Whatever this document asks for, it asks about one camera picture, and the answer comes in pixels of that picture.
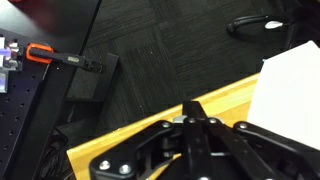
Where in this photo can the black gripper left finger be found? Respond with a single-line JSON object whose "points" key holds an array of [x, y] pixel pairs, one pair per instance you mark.
{"points": [[146, 150]]}

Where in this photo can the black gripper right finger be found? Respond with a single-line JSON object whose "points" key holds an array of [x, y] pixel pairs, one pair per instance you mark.
{"points": [[253, 153]]}

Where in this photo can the small white drawer cabinet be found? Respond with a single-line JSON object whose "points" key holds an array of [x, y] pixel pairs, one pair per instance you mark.
{"points": [[290, 93]]}

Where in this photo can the black perforated mounting table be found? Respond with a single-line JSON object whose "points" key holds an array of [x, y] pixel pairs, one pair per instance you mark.
{"points": [[30, 100]]}

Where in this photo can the orange black bar clamp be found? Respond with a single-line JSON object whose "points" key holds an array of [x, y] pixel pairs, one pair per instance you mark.
{"points": [[56, 57]]}

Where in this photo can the black office chair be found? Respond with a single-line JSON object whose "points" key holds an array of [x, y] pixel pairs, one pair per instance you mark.
{"points": [[253, 21]]}

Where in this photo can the aluminium camera mount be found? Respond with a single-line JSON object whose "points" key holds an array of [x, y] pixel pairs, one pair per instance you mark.
{"points": [[8, 56]]}

